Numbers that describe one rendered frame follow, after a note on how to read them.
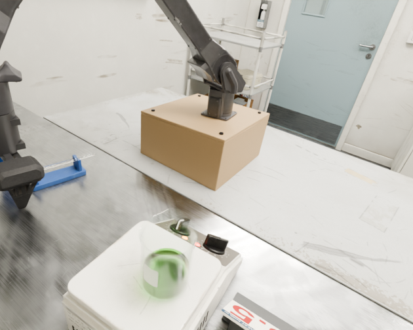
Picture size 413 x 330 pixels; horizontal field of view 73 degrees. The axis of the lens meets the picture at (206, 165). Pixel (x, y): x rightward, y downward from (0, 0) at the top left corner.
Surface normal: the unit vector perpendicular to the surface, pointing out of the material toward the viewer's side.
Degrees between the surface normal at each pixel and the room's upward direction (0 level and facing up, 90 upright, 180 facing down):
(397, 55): 90
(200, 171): 90
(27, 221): 0
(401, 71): 90
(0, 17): 64
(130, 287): 0
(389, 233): 0
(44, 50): 90
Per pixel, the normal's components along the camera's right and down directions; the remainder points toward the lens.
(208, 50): 0.18, 0.15
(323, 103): -0.56, 0.37
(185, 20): 0.51, 0.46
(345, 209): 0.13, -0.84
